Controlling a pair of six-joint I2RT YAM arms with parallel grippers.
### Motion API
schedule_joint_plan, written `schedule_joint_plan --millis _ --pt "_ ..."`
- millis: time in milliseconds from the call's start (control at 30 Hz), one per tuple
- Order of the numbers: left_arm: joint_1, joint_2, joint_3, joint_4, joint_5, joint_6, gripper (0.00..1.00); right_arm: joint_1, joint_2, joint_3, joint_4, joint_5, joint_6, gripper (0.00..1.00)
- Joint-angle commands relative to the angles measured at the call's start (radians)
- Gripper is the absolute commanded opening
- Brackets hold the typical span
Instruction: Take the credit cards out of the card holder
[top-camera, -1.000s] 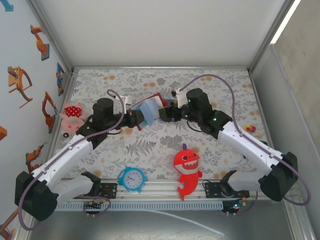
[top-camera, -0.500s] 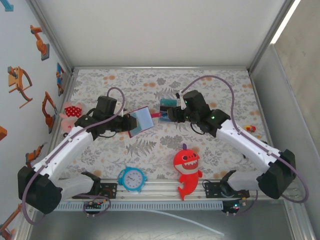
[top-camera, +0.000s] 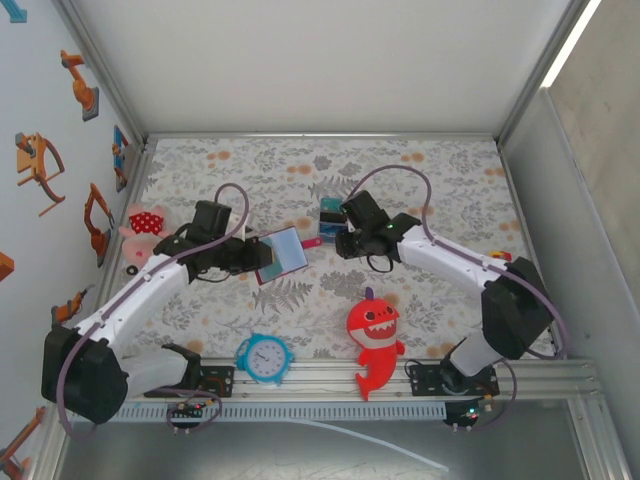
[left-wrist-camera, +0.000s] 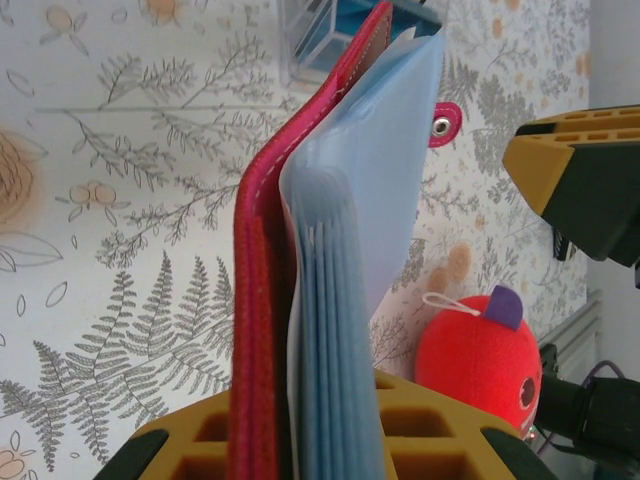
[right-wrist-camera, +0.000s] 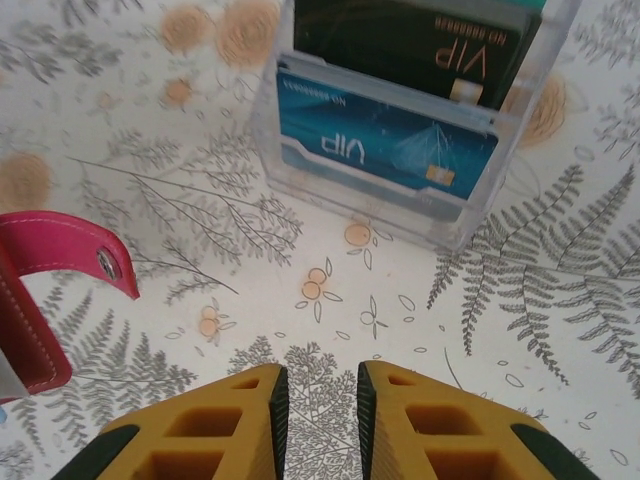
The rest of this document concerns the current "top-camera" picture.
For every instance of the red card holder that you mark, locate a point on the red card holder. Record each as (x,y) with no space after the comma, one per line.
(290,250)

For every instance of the black credit card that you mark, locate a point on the black credit card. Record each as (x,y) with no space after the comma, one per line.
(330,218)

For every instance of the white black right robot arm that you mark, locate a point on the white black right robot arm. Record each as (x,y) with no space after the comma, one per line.
(445,255)

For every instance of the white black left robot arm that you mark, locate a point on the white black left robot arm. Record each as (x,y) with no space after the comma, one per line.
(140,295)

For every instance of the floral table mat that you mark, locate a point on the floral table mat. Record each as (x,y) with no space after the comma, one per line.
(225,175)

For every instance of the pink pig plush toy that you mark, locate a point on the pink pig plush toy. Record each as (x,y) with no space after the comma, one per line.
(142,222)

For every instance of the blue alarm clock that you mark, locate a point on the blue alarm clock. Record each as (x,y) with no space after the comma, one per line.
(264,357)

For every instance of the red shark plush toy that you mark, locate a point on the red shark plush toy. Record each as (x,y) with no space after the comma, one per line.
(375,350)

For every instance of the small red toy car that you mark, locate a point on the small red toy car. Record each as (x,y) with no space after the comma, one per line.
(500,255)

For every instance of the left circuit board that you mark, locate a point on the left circuit board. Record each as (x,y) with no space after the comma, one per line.
(186,411)

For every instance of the circuit board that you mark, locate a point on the circuit board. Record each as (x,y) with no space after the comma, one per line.
(186,411)
(467,414)

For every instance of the right circuit board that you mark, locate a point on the right circuit board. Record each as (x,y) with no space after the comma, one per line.
(467,414)

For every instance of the white plastic tube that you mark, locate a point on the white plastic tube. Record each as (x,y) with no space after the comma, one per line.
(400,450)

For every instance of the white light strip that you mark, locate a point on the white light strip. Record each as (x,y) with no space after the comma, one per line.
(573,40)

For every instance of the aluminium back rail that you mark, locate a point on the aluminium back rail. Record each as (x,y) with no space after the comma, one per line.
(320,135)

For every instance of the aluminium side rail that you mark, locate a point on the aluminium side rail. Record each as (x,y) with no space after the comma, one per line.
(140,175)

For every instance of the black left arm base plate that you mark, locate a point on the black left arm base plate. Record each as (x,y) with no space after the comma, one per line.
(222,382)

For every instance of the aluminium front rail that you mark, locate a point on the aluminium front rail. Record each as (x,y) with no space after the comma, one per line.
(325,377)

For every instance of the blue orange wall sticker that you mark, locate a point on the blue orange wall sticker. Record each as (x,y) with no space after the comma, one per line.
(120,150)

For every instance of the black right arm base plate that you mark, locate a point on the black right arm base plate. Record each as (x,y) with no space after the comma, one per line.
(425,380)

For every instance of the orange gripper claw wall sticker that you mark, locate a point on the orange gripper claw wall sticker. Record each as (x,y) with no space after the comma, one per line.
(30,160)

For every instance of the orange block wall sticker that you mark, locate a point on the orange block wall sticker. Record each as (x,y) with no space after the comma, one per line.
(5,267)

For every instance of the aluminium frame post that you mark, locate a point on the aluminium frame post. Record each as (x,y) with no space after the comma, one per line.
(537,70)
(104,70)

